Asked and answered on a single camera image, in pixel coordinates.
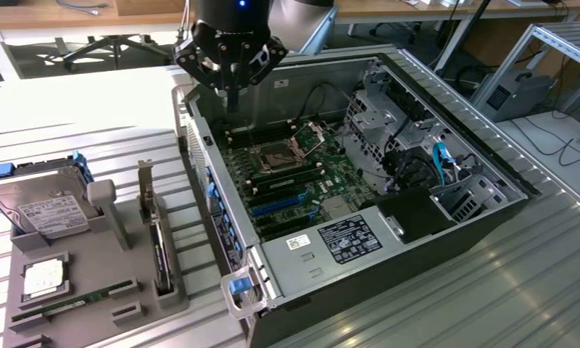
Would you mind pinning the grey machine box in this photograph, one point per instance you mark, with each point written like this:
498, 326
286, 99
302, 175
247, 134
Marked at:
527, 96

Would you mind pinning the hard disk with blue bracket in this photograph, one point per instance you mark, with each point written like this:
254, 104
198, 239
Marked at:
34, 203

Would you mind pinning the black office chair base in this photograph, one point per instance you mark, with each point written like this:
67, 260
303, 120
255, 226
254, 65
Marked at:
115, 43

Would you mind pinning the aluminium frame rack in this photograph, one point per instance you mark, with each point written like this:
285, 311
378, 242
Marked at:
575, 40

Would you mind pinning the silver power supply unit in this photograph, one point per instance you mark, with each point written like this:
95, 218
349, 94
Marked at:
310, 270

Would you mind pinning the green RAM stick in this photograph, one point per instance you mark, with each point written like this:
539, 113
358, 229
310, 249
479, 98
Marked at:
78, 300

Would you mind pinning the open black PC case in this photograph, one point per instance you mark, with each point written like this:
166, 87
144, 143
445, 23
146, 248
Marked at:
391, 290

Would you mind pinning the long wooden desk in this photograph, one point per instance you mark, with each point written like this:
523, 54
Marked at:
391, 13

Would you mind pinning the black installed RAM stick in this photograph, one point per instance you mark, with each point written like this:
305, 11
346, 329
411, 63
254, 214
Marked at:
290, 182

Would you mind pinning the silver drive cage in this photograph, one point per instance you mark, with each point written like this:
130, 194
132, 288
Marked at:
373, 123

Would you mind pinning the black plastic shroud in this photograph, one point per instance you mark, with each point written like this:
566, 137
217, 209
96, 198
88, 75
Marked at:
411, 214

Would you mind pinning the graphics card with metal bracket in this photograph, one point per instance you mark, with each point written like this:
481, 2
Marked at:
146, 188

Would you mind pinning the green motherboard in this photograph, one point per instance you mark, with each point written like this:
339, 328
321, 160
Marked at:
338, 170

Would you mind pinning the silver disk bay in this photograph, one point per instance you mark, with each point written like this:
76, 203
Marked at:
465, 203

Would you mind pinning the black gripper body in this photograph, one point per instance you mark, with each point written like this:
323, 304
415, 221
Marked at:
233, 21

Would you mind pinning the silver chipset heatsink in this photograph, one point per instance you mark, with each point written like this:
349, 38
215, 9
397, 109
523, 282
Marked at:
338, 209

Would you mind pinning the blue case release latch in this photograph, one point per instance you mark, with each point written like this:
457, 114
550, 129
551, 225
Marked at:
238, 285

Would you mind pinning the silver CPU chip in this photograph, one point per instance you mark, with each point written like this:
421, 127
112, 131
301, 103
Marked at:
43, 277

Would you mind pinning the grey parts rack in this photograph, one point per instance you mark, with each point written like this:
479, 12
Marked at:
102, 268

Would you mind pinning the CPU socket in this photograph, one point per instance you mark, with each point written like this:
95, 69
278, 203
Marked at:
277, 158

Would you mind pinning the metal socket cover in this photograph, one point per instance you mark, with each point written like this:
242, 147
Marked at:
311, 137

